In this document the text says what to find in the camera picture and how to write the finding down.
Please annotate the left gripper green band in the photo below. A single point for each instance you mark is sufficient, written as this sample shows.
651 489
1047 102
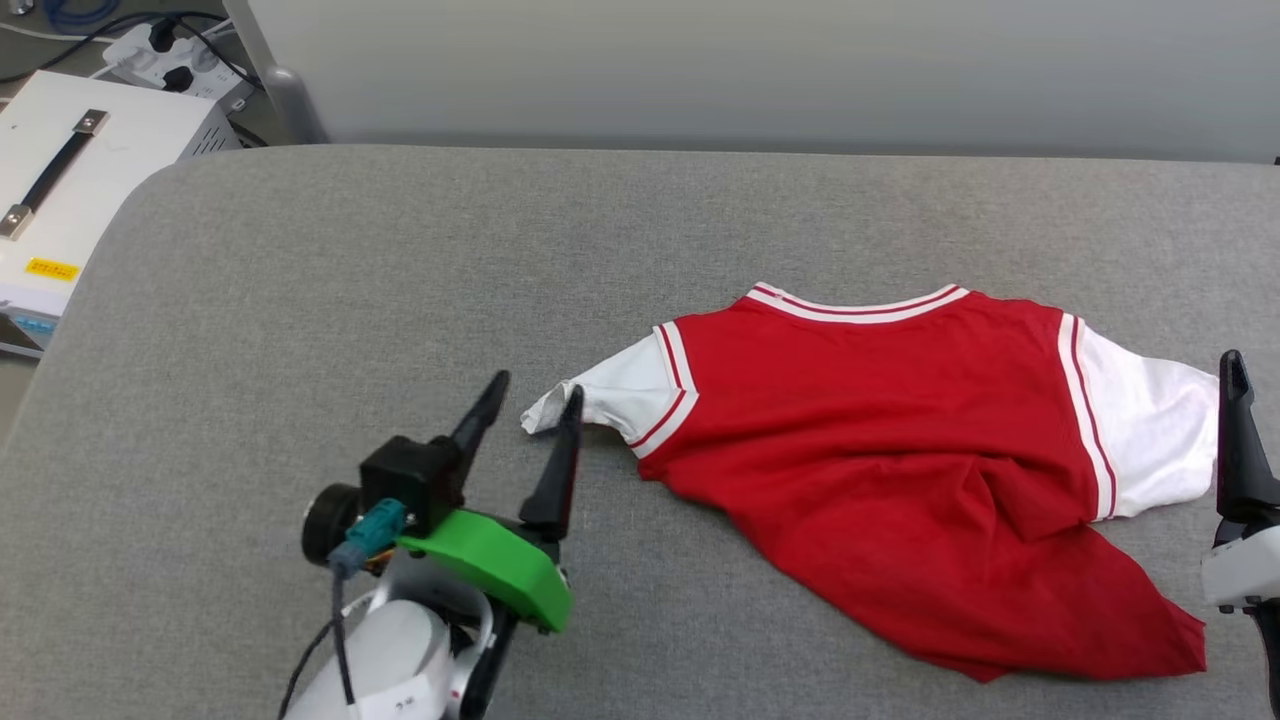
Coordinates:
500 565

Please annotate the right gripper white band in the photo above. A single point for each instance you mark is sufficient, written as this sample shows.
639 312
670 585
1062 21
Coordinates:
1245 575

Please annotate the red and white shirt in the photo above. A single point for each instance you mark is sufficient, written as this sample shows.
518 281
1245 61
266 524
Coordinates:
880 450

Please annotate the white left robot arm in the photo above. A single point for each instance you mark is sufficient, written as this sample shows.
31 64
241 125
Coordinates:
390 650

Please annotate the light grey partition screen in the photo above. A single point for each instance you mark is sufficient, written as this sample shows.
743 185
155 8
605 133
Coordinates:
750 70

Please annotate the white equipment box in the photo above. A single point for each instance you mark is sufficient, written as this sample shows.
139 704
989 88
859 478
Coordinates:
130 140

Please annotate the black power plug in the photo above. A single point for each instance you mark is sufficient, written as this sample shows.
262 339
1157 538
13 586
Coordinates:
160 35
178 79

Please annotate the white power strip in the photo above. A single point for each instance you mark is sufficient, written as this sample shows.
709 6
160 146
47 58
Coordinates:
130 60

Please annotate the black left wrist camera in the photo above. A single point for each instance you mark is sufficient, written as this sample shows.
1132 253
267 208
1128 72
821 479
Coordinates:
410 480

